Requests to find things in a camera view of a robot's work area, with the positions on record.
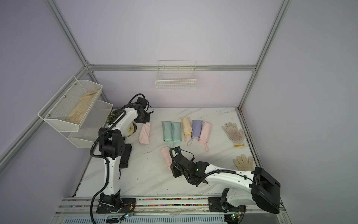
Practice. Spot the beige gloves in shelf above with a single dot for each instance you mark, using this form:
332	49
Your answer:
78	112

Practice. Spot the yellow umbrella in sleeve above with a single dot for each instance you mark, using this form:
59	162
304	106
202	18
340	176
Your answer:
186	127

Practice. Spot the teal umbrella left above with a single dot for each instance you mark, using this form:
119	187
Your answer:
167	132

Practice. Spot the white two-tier mesh shelf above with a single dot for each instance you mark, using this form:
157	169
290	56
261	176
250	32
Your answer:
55	112

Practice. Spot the purple umbrella in sleeve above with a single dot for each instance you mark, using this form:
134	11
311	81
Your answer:
196	127

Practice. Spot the white wire wall basket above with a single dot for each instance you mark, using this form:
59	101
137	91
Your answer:
176	75

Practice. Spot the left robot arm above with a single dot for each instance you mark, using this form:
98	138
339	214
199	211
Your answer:
111	147

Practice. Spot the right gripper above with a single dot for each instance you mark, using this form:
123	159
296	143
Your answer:
175	171

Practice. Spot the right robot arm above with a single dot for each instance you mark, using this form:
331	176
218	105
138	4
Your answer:
241	187

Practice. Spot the teal umbrella right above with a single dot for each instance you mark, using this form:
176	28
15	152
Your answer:
176	132

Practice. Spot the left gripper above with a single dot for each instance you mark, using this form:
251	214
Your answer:
148	120

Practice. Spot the potted green plant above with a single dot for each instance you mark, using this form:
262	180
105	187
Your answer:
131	129

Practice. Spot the pink umbrella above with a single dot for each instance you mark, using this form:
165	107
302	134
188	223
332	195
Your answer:
165	152
205	133

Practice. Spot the teal umbrella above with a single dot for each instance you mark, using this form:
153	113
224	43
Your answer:
167	132
176	132

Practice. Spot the white dotted work glove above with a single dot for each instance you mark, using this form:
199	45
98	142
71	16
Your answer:
236	135

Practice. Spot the black umbrella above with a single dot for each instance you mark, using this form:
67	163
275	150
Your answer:
125	158

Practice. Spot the cream work glove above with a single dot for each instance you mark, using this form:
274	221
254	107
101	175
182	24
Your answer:
244	163

